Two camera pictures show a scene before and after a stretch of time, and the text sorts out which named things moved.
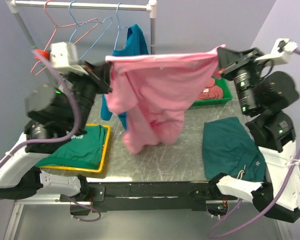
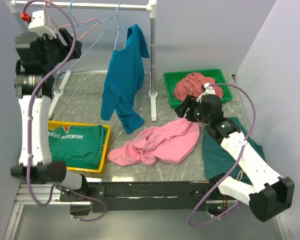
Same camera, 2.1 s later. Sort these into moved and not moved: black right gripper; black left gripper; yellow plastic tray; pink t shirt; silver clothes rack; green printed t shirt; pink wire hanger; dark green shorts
Moved: pink t shirt; black right gripper; black left gripper
Not moved: dark green shorts; pink wire hanger; green printed t shirt; yellow plastic tray; silver clothes rack
